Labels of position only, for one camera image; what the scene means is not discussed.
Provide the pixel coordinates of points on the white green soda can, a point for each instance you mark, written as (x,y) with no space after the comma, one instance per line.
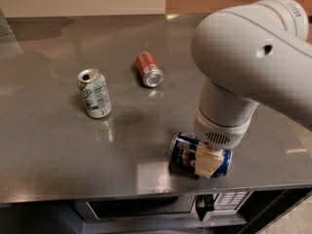
(92,86)

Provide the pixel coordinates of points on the red soda can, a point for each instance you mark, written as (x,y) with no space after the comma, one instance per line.
(149,70)

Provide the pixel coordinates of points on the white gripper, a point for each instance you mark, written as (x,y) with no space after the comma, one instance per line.
(218,134)

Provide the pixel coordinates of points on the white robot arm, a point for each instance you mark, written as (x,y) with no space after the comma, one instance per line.
(249,55)

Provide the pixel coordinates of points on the silver microwave oven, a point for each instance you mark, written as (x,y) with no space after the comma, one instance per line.
(201,207)

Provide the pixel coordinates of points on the blue pepsi can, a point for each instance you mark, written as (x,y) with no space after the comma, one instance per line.
(183,149)

